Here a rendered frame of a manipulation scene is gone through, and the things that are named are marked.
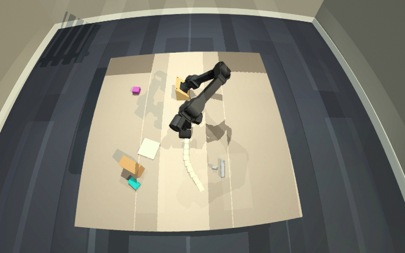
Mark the small pink block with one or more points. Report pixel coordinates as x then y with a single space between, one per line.
136 90

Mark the cyan rectangular block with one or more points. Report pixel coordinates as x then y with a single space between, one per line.
134 183

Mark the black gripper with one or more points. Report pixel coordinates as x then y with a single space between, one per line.
185 132

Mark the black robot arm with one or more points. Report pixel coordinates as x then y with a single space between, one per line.
194 107

